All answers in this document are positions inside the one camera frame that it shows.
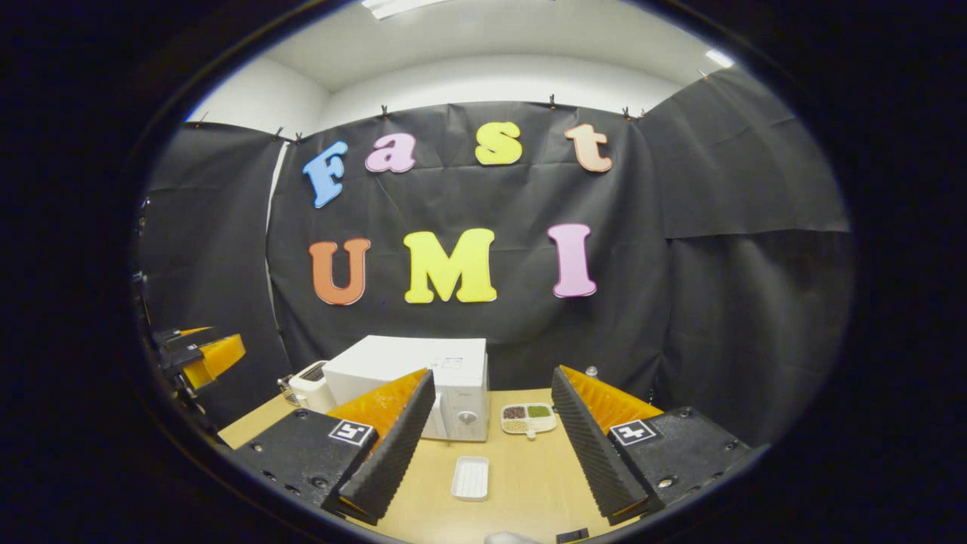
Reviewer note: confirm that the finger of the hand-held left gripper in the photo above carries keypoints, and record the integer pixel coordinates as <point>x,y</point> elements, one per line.
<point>219,355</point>
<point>177,337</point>

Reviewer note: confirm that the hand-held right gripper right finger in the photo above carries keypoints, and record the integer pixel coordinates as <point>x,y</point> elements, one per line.
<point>597,453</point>

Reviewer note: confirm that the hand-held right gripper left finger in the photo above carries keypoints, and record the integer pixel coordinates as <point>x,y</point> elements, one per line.
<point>385,453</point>

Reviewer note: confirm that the white microwave oven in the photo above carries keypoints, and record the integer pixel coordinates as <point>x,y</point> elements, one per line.
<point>393,359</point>

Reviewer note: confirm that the white divided dish with beans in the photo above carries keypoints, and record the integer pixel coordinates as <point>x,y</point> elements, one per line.
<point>529,418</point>

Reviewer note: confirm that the white rectangular plate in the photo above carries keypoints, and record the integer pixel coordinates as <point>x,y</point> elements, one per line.
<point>470,478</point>

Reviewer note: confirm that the white toaster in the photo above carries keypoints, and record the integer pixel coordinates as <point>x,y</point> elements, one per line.
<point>311,385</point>

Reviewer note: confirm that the ceiling light panel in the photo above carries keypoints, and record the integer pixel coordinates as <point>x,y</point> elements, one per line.
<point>400,6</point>
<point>720,58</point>

